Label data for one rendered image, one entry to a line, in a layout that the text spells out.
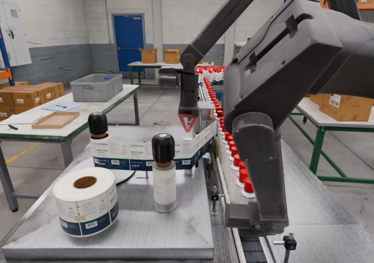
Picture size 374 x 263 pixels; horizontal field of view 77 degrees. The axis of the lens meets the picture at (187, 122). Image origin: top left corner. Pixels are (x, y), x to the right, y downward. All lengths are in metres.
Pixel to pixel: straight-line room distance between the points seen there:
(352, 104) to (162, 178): 1.98
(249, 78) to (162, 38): 8.37
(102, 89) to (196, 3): 6.19
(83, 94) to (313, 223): 2.45
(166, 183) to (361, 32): 0.75
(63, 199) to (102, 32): 8.55
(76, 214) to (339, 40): 0.82
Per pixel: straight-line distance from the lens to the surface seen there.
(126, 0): 8.95
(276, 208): 0.52
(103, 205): 0.88
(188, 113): 0.78
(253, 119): 0.23
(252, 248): 0.87
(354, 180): 2.85
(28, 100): 4.57
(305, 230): 1.06
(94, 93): 2.81
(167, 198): 0.92
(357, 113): 2.57
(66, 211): 0.89
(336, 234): 1.09
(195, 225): 0.91
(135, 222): 0.93
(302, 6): 0.24
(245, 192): 0.79
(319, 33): 0.21
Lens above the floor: 1.51
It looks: 20 degrees down
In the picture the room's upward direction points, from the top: straight up
